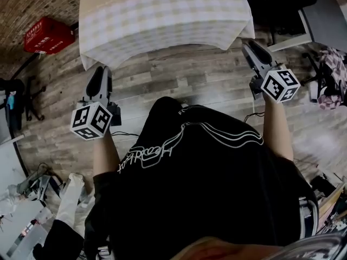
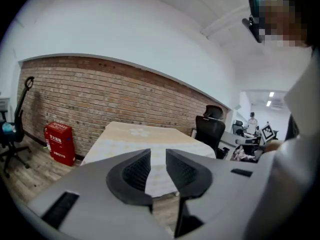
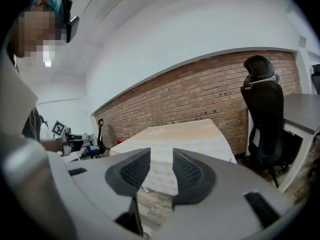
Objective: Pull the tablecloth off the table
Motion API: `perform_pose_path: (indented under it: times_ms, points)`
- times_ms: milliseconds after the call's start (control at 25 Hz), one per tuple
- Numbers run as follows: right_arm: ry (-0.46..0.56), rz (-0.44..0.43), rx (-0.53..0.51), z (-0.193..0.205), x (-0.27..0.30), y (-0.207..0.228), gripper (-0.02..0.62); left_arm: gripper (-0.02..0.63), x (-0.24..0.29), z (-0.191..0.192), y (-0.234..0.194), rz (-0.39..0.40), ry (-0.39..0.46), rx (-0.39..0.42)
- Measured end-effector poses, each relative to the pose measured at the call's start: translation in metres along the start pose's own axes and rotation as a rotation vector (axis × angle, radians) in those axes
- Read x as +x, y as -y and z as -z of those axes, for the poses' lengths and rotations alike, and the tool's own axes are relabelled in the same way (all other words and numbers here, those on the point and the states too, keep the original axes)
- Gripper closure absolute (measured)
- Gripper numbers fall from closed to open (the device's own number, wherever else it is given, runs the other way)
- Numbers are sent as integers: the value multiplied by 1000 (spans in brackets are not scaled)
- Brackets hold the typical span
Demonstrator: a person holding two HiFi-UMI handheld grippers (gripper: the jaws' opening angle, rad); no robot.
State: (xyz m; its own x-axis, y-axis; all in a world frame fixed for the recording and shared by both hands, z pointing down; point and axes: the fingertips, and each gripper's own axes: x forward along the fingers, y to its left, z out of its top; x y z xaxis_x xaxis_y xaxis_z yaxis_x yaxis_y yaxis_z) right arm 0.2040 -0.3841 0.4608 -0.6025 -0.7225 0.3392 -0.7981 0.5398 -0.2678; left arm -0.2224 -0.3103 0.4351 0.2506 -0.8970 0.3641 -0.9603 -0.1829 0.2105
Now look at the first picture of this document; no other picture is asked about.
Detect person's black printed t-shirt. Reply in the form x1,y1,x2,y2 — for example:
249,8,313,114
83,96,318,260

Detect black high-back office chair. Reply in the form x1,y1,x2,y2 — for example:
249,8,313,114
243,0,318,36

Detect thin black cable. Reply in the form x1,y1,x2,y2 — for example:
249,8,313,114
243,111,266,124
110,130,141,137

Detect grey desk with white legs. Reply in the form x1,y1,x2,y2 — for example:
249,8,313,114
267,0,347,53

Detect white cabinet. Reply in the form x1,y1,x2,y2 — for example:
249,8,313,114
0,134,28,194

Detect black white striped waistband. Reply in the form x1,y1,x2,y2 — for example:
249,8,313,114
297,196,320,238

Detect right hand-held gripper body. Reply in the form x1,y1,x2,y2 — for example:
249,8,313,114
248,62,301,103

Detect person's left forearm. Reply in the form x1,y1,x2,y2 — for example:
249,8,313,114
93,130,122,179

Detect pile of grey clutter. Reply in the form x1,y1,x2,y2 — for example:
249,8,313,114
0,162,65,219

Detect pink checked garment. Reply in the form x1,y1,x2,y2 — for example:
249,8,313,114
316,46,347,111

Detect beige checked flower tablecloth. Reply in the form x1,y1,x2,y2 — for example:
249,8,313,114
78,0,256,72

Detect red fire equipment box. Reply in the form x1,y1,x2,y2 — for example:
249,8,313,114
23,16,76,55

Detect person's right forearm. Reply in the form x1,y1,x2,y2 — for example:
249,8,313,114
262,92,294,162

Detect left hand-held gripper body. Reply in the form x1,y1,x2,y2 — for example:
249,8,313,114
69,93,122,141

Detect black mesh office chair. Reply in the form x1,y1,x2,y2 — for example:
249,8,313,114
0,75,47,132

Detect black swivel chair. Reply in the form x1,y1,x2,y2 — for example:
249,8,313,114
301,51,345,103

